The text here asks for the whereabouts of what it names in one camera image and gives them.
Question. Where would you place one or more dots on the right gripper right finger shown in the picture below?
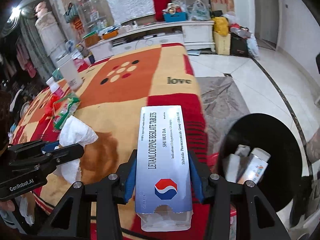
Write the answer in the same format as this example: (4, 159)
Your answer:
(255, 216)

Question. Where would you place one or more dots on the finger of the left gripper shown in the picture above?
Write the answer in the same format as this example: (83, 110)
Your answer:
(57, 157)
(33, 147)

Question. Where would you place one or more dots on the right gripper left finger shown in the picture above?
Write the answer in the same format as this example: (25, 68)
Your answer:
(71, 218)

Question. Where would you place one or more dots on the white paper towel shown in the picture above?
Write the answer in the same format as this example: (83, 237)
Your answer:
(74, 131)

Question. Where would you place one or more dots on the orange white medicine box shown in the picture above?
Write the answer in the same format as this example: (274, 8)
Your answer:
(253, 166)

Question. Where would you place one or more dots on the red plastic bag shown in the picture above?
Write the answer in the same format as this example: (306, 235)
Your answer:
(51, 107)

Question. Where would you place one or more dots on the green seaweed snack bag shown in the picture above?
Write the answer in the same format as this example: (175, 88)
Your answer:
(64, 108)

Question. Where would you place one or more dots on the blue white tablets box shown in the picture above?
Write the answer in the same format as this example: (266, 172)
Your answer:
(163, 198)

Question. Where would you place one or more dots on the black trash bin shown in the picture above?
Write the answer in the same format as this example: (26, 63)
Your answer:
(261, 148)

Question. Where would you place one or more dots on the person left hand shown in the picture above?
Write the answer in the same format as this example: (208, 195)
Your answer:
(7, 206)

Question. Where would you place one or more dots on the white pink small bottle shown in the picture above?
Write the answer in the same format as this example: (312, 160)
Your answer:
(54, 87)

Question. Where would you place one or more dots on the tall white thermos bottle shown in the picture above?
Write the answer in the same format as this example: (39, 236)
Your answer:
(69, 72)

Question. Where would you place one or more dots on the patterned red orange blanket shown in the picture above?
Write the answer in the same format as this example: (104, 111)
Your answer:
(111, 97)

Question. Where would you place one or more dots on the grey patterned rug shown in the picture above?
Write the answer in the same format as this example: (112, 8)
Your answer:
(223, 105)

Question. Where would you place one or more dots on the grey waste basket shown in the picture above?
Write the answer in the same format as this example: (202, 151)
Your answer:
(313, 147)

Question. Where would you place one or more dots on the black shopping bag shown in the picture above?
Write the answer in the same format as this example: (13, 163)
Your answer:
(238, 46)

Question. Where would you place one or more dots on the beige paper shopping bag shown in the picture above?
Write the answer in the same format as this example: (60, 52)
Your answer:
(222, 43)

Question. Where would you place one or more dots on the white TV cabinet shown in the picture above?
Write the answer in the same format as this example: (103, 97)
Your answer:
(194, 35)

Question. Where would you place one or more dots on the yellow plastic bag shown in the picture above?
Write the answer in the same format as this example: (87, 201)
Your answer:
(221, 25)

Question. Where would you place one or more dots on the white cloth covered television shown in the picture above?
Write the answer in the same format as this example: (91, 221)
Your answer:
(127, 10)

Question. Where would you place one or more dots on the blue storage basket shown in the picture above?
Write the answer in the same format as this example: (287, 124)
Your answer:
(176, 17)

